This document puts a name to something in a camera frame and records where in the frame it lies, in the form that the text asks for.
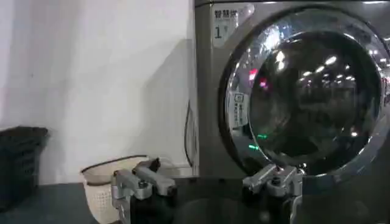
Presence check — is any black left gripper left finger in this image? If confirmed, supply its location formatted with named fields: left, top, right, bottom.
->
left=111, top=157, right=178, bottom=217

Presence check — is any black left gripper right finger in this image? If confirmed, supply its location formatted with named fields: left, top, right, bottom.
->
left=242, top=163, right=307, bottom=214

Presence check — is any beige plastic laundry basket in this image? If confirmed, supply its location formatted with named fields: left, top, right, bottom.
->
left=80, top=155, right=176, bottom=224

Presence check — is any round glass dryer door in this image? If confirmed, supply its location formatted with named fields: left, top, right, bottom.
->
left=218, top=5, right=390, bottom=177

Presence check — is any grey dryer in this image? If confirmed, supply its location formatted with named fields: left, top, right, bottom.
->
left=193, top=0, right=390, bottom=186

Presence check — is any black plastic basket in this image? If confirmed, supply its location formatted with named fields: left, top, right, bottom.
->
left=0, top=126, right=49, bottom=213

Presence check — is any black power cable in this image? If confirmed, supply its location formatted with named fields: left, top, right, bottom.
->
left=183, top=100, right=194, bottom=167

